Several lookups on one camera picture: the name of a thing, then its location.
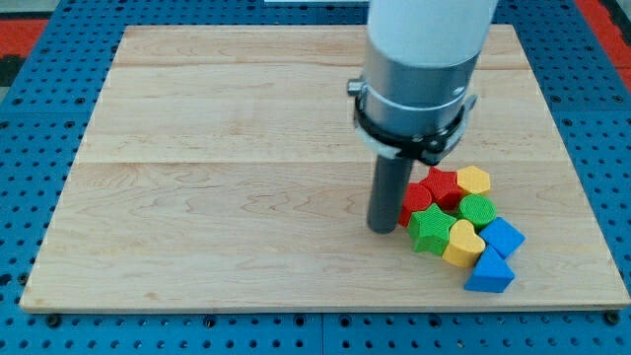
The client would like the blue perforated table plate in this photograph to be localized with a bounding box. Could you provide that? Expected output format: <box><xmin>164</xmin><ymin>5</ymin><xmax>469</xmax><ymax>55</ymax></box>
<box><xmin>1</xmin><ymin>0</ymin><xmax>630</xmax><ymax>354</ymax></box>

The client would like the blue triangle block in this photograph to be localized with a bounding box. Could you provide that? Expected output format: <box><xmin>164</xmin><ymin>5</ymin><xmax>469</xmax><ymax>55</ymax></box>
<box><xmin>464</xmin><ymin>247</ymin><xmax>515</xmax><ymax>293</ymax></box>

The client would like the light wooden board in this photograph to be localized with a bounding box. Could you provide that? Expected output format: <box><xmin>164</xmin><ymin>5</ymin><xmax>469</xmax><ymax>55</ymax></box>
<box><xmin>20</xmin><ymin>25</ymin><xmax>630</xmax><ymax>314</ymax></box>

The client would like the yellow heart block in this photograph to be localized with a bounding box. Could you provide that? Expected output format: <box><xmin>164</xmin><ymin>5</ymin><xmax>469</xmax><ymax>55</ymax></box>
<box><xmin>442</xmin><ymin>219</ymin><xmax>486</xmax><ymax>268</ymax></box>

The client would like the blue cube block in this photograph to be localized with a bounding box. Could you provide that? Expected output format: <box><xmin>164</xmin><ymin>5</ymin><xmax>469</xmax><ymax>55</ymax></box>
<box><xmin>479</xmin><ymin>217</ymin><xmax>526</xmax><ymax>259</ymax></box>

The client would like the yellow hexagon block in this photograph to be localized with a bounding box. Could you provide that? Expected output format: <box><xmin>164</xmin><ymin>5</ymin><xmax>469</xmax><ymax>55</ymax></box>
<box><xmin>456</xmin><ymin>166</ymin><xmax>492</xmax><ymax>195</ymax></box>

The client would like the green cylinder block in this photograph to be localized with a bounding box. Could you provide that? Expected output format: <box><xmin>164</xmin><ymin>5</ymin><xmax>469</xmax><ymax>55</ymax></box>
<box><xmin>456</xmin><ymin>194</ymin><xmax>497</xmax><ymax>231</ymax></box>

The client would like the green star block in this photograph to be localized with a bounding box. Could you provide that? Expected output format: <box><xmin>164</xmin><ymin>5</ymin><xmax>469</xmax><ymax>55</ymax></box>
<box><xmin>407</xmin><ymin>203</ymin><xmax>456</xmax><ymax>256</ymax></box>

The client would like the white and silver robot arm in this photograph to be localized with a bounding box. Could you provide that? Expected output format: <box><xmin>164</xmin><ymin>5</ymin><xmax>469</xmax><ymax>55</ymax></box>
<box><xmin>347</xmin><ymin>0</ymin><xmax>498</xmax><ymax>234</ymax></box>

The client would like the red cylinder block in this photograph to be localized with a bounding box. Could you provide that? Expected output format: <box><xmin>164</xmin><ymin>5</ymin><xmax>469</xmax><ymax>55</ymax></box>
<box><xmin>398</xmin><ymin>182</ymin><xmax>433</xmax><ymax>227</ymax></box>

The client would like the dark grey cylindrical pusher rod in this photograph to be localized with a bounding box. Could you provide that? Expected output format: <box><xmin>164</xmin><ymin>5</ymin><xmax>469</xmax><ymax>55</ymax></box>
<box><xmin>367</xmin><ymin>156</ymin><xmax>414</xmax><ymax>234</ymax></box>

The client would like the red star block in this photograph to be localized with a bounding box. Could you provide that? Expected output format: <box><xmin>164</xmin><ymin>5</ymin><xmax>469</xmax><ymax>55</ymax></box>
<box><xmin>420</xmin><ymin>167</ymin><xmax>462</xmax><ymax>211</ymax></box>

